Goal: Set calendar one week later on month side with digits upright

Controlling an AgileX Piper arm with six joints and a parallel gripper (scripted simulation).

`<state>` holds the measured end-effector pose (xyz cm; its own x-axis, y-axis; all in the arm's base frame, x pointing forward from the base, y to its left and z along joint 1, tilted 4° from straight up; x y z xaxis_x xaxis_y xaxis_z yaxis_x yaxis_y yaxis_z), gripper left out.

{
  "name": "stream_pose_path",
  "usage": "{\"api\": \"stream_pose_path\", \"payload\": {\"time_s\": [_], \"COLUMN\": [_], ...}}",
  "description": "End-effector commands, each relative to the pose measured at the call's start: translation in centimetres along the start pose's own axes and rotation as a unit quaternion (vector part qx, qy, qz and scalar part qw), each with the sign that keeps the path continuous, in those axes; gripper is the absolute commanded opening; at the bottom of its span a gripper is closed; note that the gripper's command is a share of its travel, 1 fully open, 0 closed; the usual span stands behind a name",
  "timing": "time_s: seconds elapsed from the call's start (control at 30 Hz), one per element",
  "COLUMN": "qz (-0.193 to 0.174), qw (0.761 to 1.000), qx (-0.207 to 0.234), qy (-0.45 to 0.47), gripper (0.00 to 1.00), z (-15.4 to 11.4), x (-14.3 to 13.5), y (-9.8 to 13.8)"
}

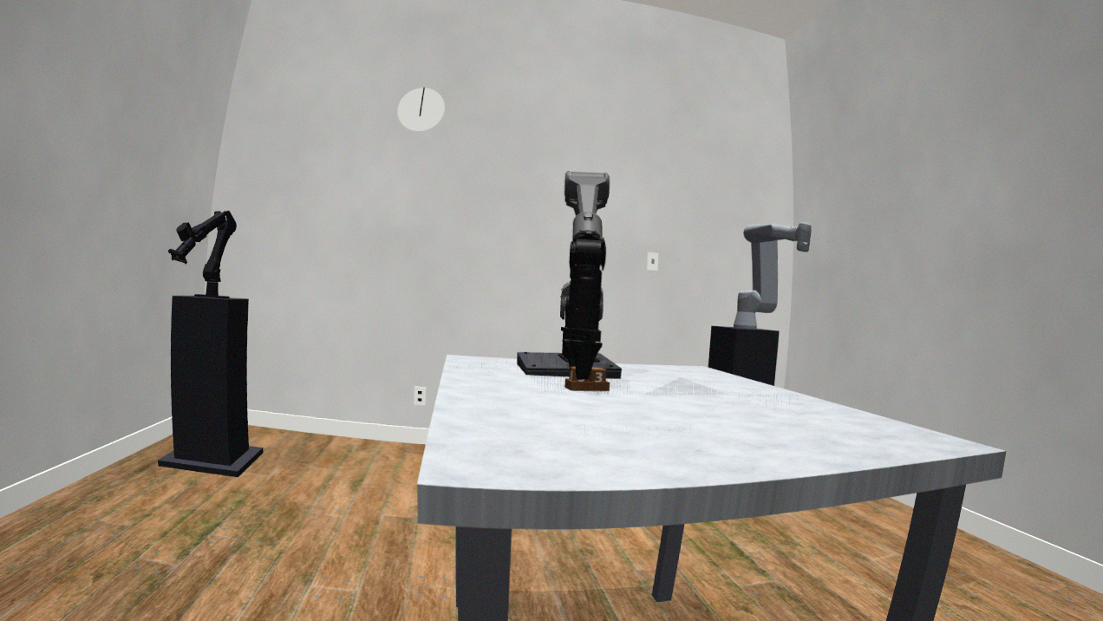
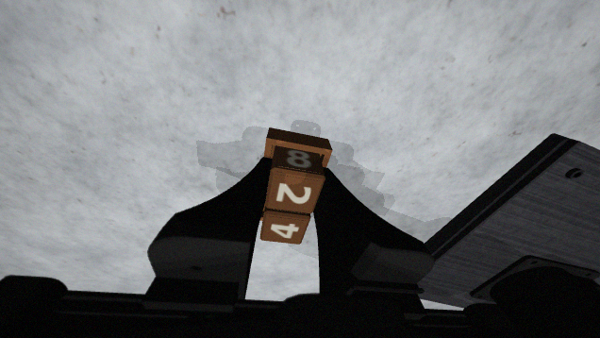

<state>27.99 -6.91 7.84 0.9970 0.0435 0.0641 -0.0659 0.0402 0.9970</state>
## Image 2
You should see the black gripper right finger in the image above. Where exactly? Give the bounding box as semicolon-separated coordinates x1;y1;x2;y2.
313;167;435;320

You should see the brown wooden cube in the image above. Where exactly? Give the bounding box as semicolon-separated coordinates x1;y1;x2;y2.
260;207;310;245
265;145;325;213

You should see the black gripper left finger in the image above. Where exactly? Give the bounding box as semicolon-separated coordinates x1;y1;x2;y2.
142;157;273;313

